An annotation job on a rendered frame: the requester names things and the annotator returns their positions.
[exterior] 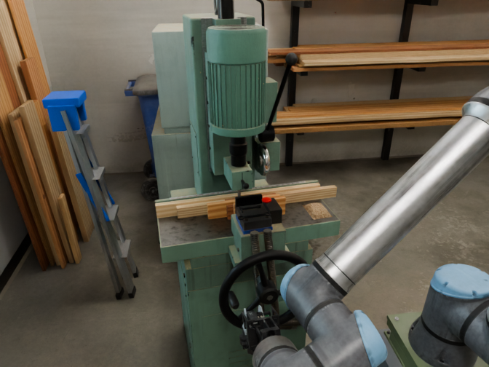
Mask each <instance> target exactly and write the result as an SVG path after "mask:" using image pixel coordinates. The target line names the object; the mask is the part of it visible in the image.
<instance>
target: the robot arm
mask: <svg viewBox="0 0 489 367"><path fill-rule="evenodd" d="M461 113H462V118H461V119H460V120H459V121H458V122H457V123H456V124H455V125H454V126H453V127H452V128H451V129H450V130H449V131H448V132H446V134H444V135H443V136H442V137H441V139H439V140H438V142H436V143H435V144H434V145H433V147H431V148H430V150H428V151H427V152H426V153H425V155H423V156H422V158H420V159H419V161H417V163H415V164H414V165H413V166H412V167H411V168H410V169H409V170H408V171H407V172H406V173H405V174H404V175H403V176H402V177H401V178H400V179H399V180H398V181H397V182H396V183H395V184H394V185H393V186H392V187H391V188H390V189H389V190H388V191H387V192H386V193H385V194H384V195H383V196H382V197H381V198H379V199H378V200H377V201H376V202H375V203H374V204H373V205H372V206H371V207H370V208H369V209H368V210H367V211H366V212H365V213H364V214H363V215H362V216H361V217H360V218H359V219H358V220H357V221H356V222H355V223H354V224H353V225H352V226H351V227H350V228H349V229H348V230H347V231H345V232H344V233H343V234H342V235H341V236H340V237H339V238H338V239H337V240H336V241H335V242H334V243H333V244H332V245H331V246H330V247H329V248H328V249H327V250H326V251H325V252H324V253H323V254H322V255H321V256H320V257H319V258H317V259H315V260H314V261H313V262H312V263H311V264H299V265H297V266H295V267H293V268H292V269H290V270H289V271H288V272H287V274H286V275H285V276H284V278H283V280H282V283H281V286H280V292H281V295H282V298H283V299H284V301H285V303H286V306H287V308H288V309H289V310H290V311H291V312H292V313H293V314H294V316H295V317H296V319H297V320H298V322H299V323H300V324H301V325H302V327H303V329H304V330H305V331H306V333H307V334H308V336H309V338H310V339H311V340H312V342H311V343H309V344H308V345H306V346H305V347H304V348H302V349H301V350H299V351H298V350H297V348H296V347H295V345H294V344H293V343H292V342H291V341H290V340H289V339H288V338H287V337H284V336H281V333H280V325H279V315H278V314H277V312H276V310H275V309H274V308H273V307H272V306H271V313H270V311H267V312H263V310H262V307H261V306H260V305H259V306H258V312H255V311H254V310H251V311H247V312H246V309H245V308H244V312H242V319H243V325H242V334H240V335H239V340H240V344H241V345H242V346H243V350H244V349H247V353H248V354H251V355H253V367H377V366H379V365H380V364H381V363H382V362H384V361H385V359H386V358H387V349H386V345H385V344H384V342H383V339H382V338H381V336H380V334H379V332H378V331H377V329H376V328H375V326H374V325H373V323H372V322H371V320H370V319H369V318H368V316H367V315H366V314H365V313H364V312H363V311H361V310H355V311H354V313H352V312H351V311H350V310H349V308H348V307H347V306H346V305H345V304H344V303H343V302H342V301H341V300H342V299H343V298H344V297H345V296H346V295H347V294H348V293H349V291H350V290H351V289H352V288H353V287H354V286H355V285H356V284H357V283H358V282H359V281H360V280H361V279H362V278H363V277H364V276H365V275H366V274H367V273H368V272H369V271H370V270H371V269H372V268H373V267H374V266H375V265H376V264H377V263H378V262H379V261H380V260H381V259H382V258H383V257H384V256H385V255H386V254H387V253H388V252H389V251H390V250H391V249H392V248H393V247H394V246H395V245H396V244H397V243H398V242H400V241H401V240H402V239H403V238H404V237H405V236H406V235H407V234H408V233H409V232H410V231H411V230H412V229H413V228H414V227H415V226H416V225H417V224H418V223H419V222H420V221H421V220H422V219H423V218H425V217H426V216H427V215H428V214H429V213H430V212H431V211H432V210H433V209H434V208H435V207H436V206H437V205H438V204H439V203H440V202H441V201H442V200H443V199H444V198H445V197H446V196H447V195H448V194H449V193H451V192H452V191H453V190H454V189H455V188H456V187H457V185H459V184H460V182H462V181H463V180H464V179H465V177H467V176H468V174H470V173H471V172H472V171H473V169H475V168H476V167H477V166H478V165H479V164H480V163H481V162H482V161H483V160H484V159H485V158H486V157H487V156H488V155H489V86H488V87H486V88H485V89H483V90H480V91H479V92H478V93H477V94H475V95H474V96H472V97H471V98H470V99H469V100H468V101H467V102H466V103H465V104H464V105H463V107H462V109H461ZM274 313H275V314H276V315H274ZM271 315H272V316H271ZM274 321H276V322H274ZM408 339H409V342H410V346H411V347H412V349H413V351H414V352H415V353H416V354H417V356H418V357H419V358H421V359H422V360H423V361H425V362H426V363H428V364H429V365H430V366H433V367H473V366H474V364H475V363H476V361H477V358H478V356H479V357H480V358H482V359H483V360H484V361H485V362H486V363H487V364H488V365H489V275H488V274H487V273H485V272H481V270H480V269H478V268H476V267H472V266H469V265H465V264H446V265H443V266H441V267H439V268H438V269H437V270H436V271H435V273H434V276H433V278H432V279H431V282H430V286H429V291H428V293H427V297H426V301H425V304H424V308H423V311H422V314H421V316H420V317H419V318H417V319H416V320H415V321H414V322H413V324H412V325H411V327H410V330H409V334H408Z"/></svg>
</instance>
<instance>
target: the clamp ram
mask: <svg viewBox="0 0 489 367"><path fill-rule="evenodd" d="M262 198H263V195H262V194H252V195H246V196H241V197H235V214H236V207H239V206H245V205H256V204H261V203H262Z"/></svg>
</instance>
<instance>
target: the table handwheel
mask: <svg viewBox="0 0 489 367"><path fill-rule="evenodd" d="M271 260H283V261H289V262H291V263H293V264H294V265H296V266H297V265H299V264H308V263H307V262H306V261H305V260H304V259H303V258H301V257H300V256H299V255H297V254H295V253H292V252H290V251H286V250H266V251H263V252H260V253H256V254H253V255H251V256H249V257H247V258H245V259H244V260H242V261H240V262H239V263H238V264H237V265H236V266H235V267H234V268H233V269H232V270H231V271H230V272H229V273H228V274H227V275H226V277H225V279H224V281H223V283H222V285H221V287H220V291H219V297H218V301H219V306H220V310H221V312H222V314H223V316H224V317H225V319H227V321H229V322H230V323H231V324H232V325H234V326H236V327H237V328H242V325H243V319H242V313H241V314H240V315H239V316H236V315H235V314H234V313H233V312H232V310H231V308H230V306H229V303H228V292H229V291H230V290H231V287H232V285H233V284H234V282H235V280H236V279H237V278H238V277H239V276H240V275H241V274H242V273H243V272H244V271H246V270H247V269H249V268H250V267H253V266H255V265H256V267H257V269H258V273H259V275H260V276H258V277H257V278H256V282H257V284H258V285H257V287H256V293H257V295H258V298H257V299H256V300H255V301H254V302H253V303H252V304H251V305H250V306H249V307H248V308H247V309H246V312H247V311H251V310H254V309H255V308H256V307H257V306H258V305H259V304H260V303H262V304H273V303H274V302H275V301H276V300H277V299H278V298H279V296H281V292H280V290H279V289H277V287H276V285H275V283H274V282H273V281H272V280H269V279H268V278H267V276H266V273H265V272H264V269H263V266H262V263H261V262H265V261H271ZM251 270H252V272H253V275H254V271H253V268H251ZM294 317H295V316H294V314H293V313H292V312H291V311H290V310H288V311H286V312H285V313H283V314H282V315H280V316H279V325H283V324H285V323H287V322H289V321H290V320H292V319H293V318H294Z"/></svg>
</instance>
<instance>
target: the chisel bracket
mask: <svg viewBox="0 0 489 367"><path fill-rule="evenodd" d="M223 168H224V175H225V177H226V179H227V181H228V183H229V185H230V187H231V189H232V191H237V190H243V189H244V188H243V183H242V182H241V180H244V181H245V183H248V184H249V188H248V189H251V188H252V187H253V171H252V169H251V168H250V166H249V165H248V163H247V162H246V165H245V166H243V167H234V166H232V165H231V156H230V157H224V158H223Z"/></svg>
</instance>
